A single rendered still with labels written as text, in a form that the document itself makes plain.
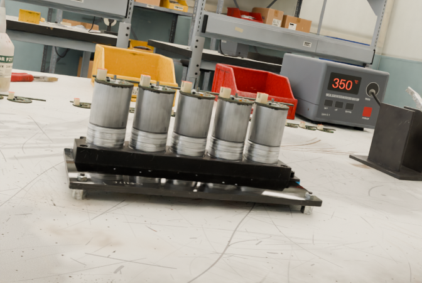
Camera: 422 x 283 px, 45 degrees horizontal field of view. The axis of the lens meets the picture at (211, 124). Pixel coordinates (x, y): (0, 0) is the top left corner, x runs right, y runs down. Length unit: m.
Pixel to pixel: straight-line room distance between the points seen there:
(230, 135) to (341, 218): 0.09
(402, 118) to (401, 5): 6.17
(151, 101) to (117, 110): 0.02
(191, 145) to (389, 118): 0.27
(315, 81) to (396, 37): 5.87
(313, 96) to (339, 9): 5.47
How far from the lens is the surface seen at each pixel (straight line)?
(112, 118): 0.33
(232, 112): 0.35
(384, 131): 0.56
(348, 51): 3.53
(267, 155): 0.36
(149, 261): 0.24
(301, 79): 0.83
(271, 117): 0.36
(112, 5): 2.74
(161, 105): 0.33
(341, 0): 6.25
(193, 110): 0.34
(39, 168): 0.34
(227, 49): 3.19
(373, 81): 0.82
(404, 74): 6.44
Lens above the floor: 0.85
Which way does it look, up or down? 10 degrees down
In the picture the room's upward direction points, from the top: 11 degrees clockwise
